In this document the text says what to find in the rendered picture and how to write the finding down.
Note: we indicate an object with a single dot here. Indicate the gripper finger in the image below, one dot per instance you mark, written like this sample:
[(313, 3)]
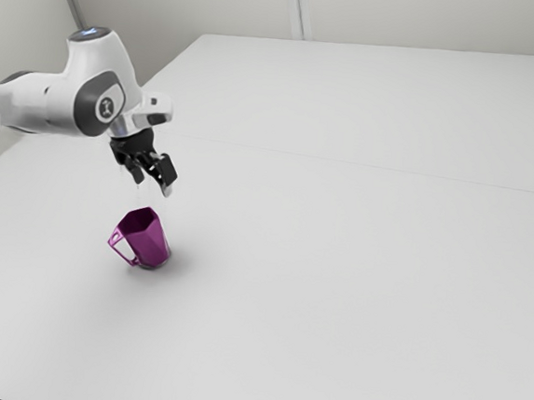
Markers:
[(134, 169), (166, 175)]

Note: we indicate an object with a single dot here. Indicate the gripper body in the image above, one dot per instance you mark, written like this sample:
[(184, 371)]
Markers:
[(134, 144)]

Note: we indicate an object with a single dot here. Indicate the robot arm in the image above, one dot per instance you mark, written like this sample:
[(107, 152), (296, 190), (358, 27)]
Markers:
[(47, 96)]

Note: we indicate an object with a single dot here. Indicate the purple faceted mug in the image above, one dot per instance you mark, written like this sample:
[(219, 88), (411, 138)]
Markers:
[(144, 238)]

